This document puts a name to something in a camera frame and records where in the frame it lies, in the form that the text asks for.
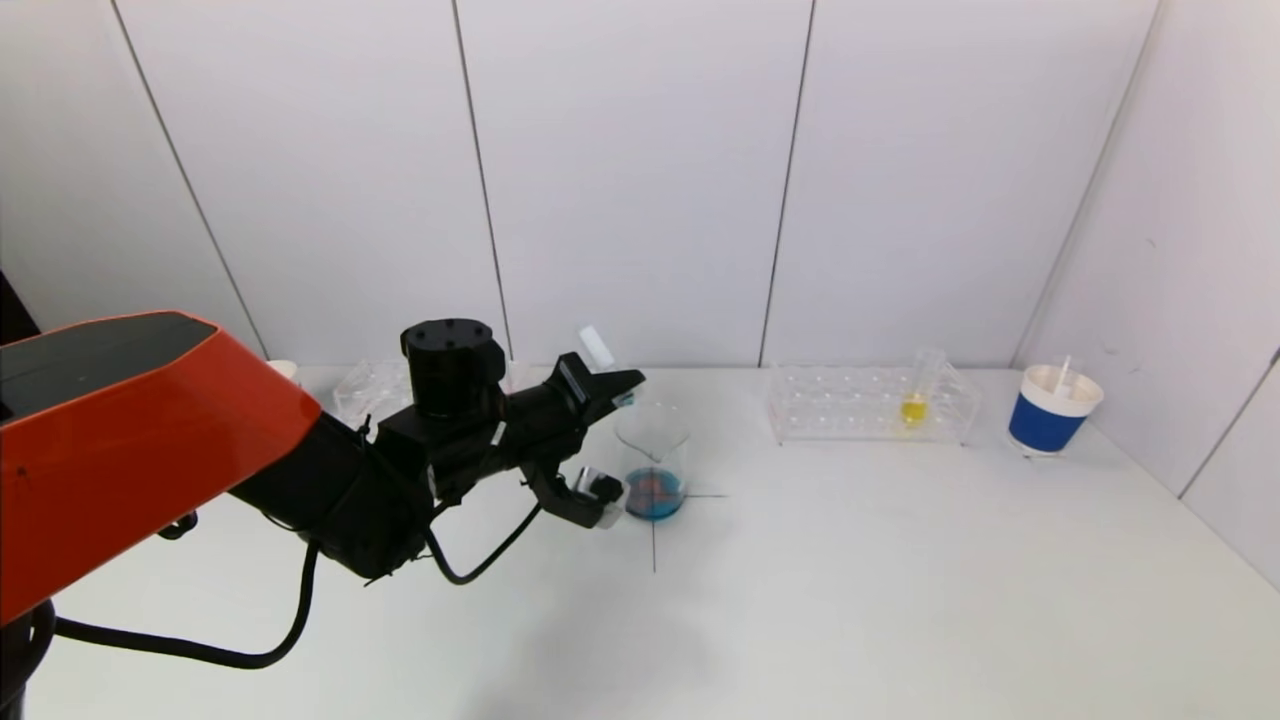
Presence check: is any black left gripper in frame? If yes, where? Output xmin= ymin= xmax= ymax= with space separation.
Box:
xmin=502 ymin=351 xmax=647 ymax=471

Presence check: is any blue pigment test tube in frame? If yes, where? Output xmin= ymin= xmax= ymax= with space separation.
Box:
xmin=578 ymin=325 xmax=638 ymax=409

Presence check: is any clear glass beaker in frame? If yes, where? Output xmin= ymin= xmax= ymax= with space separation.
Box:
xmin=614 ymin=403 xmax=691 ymax=522

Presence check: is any clear acrylic test tube rack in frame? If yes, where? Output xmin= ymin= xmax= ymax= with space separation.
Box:
xmin=335 ymin=360 xmax=536 ymax=431
xmin=767 ymin=362 xmax=981 ymax=447

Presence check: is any yellow pigment test tube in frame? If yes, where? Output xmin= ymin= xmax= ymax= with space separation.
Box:
xmin=900 ymin=348 xmax=947 ymax=429

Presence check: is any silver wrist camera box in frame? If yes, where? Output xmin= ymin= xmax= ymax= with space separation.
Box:
xmin=575 ymin=466 xmax=628 ymax=529

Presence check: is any black camera cable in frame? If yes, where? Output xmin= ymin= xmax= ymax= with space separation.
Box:
xmin=424 ymin=498 xmax=547 ymax=587

